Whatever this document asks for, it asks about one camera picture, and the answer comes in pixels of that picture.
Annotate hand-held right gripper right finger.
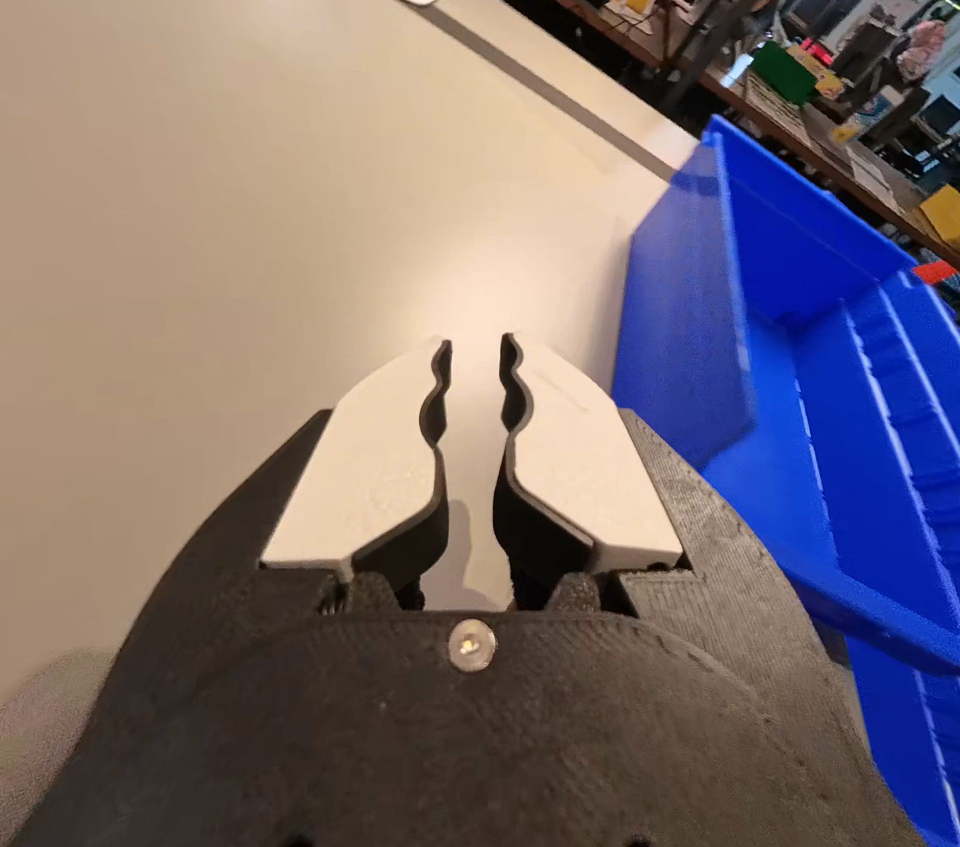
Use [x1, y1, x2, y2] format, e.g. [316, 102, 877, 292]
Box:
[492, 331, 685, 610]

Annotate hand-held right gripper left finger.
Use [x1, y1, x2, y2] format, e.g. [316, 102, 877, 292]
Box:
[259, 334, 454, 610]

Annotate large blue plastic bin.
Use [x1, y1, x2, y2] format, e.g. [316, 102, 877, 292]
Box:
[611, 114, 960, 847]

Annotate long office desk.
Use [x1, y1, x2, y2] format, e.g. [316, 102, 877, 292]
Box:
[397, 0, 960, 248]

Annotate green plastic bin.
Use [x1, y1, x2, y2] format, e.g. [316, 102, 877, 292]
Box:
[751, 40, 820, 107]

